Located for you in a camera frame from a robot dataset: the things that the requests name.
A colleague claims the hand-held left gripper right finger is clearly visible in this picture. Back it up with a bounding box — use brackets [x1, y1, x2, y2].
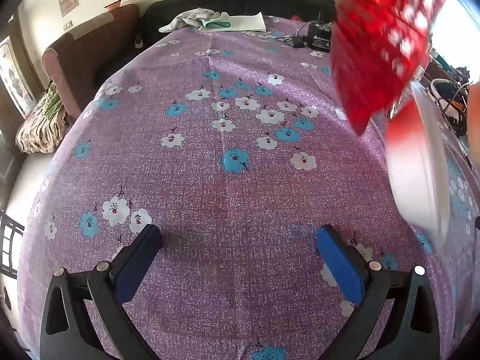
[317, 225, 441, 360]

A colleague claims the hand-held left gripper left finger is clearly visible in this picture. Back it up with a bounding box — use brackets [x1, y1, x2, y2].
[39, 224, 164, 360]

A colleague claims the white foam bowl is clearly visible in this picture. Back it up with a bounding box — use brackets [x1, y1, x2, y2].
[386, 80, 452, 242]

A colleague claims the purple floral tablecloth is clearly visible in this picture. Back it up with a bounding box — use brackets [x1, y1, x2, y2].
[17, 14, 475, 360]

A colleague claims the floral cushion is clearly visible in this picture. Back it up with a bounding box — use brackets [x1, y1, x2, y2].
[16, 82, 74, 154]

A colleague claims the brown sofa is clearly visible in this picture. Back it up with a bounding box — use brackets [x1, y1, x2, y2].
[41, 4, 142, 121]

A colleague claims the wooden glazed door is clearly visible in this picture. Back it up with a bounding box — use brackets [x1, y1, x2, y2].
[0, 37, 38, 121]

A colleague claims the red printed packet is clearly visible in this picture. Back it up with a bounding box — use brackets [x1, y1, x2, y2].
[329, 0, 451, 136]

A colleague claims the grey white cloth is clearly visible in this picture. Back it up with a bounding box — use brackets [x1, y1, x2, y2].
[158, 7, 229, 33]

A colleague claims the white paper pad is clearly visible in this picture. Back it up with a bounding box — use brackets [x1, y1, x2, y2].
[199, 12, 268, 33]

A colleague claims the black sofa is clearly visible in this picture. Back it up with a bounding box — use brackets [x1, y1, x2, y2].
[140, 0, 337, 49]

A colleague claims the black metal frame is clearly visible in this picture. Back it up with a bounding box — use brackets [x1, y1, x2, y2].
[0, 210, 28, 279]

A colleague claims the wall plaque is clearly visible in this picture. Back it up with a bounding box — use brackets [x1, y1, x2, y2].
[59, 0, 79, 18]

